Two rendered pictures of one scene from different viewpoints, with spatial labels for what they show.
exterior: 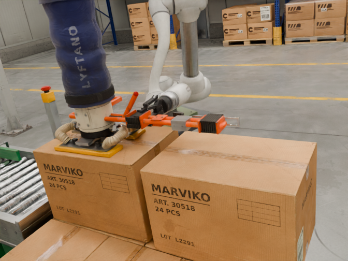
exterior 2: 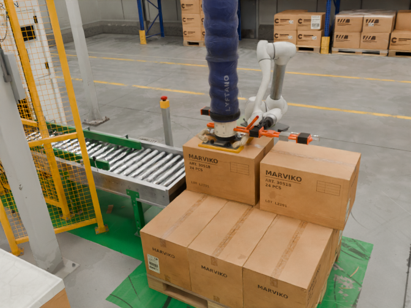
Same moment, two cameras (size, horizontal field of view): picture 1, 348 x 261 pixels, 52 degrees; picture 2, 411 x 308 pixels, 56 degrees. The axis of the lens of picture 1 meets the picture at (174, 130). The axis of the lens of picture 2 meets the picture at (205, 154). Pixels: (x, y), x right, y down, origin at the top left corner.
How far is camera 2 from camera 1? 138 cm
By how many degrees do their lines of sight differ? 5
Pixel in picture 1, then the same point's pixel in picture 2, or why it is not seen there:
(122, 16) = (171, 8)
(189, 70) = (275, 95)
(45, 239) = (187, 201)
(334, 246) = (362, 221)
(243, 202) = (320, 183)
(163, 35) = (266, 75)
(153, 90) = (257, 110)
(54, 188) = (192, 170)
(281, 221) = (340, 193)
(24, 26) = not seen: hidden behind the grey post
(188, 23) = (281, 65)
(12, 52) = not seen: hidden behind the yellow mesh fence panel
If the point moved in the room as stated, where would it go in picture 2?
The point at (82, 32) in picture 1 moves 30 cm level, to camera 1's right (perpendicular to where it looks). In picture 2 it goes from (230, 79) to (274, 76)
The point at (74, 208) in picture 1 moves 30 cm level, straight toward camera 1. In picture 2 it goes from (205, 183) to (221, 202)
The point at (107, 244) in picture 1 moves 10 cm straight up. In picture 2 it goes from (229, 205) to (228, 194)
